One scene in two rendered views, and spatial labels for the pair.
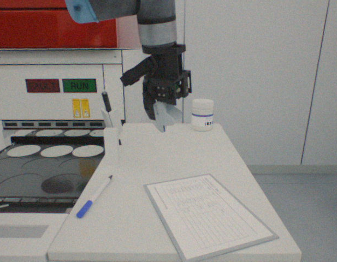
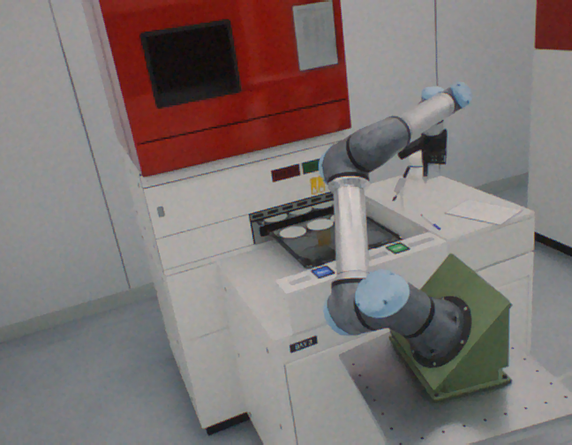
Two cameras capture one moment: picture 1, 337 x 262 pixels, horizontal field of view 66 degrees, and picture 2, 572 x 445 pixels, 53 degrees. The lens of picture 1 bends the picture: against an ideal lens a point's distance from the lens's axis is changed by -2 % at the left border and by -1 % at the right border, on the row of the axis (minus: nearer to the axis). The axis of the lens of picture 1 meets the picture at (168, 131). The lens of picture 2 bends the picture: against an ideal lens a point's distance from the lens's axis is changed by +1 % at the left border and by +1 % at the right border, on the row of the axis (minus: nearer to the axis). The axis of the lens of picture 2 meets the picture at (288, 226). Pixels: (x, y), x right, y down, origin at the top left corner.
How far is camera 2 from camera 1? 1.66 m
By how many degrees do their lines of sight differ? 19
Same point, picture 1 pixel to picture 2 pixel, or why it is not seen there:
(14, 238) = (425, 243)
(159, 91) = (432, 158)
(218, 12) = not seen: hidden behind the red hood
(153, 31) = (437, 127)
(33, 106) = (276, 193)
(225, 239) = (506, 215)
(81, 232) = (449, 232)
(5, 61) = (253, 159)
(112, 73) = not seen: hidden behind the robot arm
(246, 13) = (345, 19)
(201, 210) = (485, 212)
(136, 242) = (475, 227)
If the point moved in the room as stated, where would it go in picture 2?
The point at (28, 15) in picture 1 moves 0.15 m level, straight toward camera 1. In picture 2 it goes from (284, 117) to (317, 119)
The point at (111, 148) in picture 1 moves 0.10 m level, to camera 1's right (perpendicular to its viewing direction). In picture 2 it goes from (406, 200) to (430, 193)
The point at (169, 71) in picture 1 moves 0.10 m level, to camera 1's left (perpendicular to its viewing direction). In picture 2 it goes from (440, 146) to (416, 152)
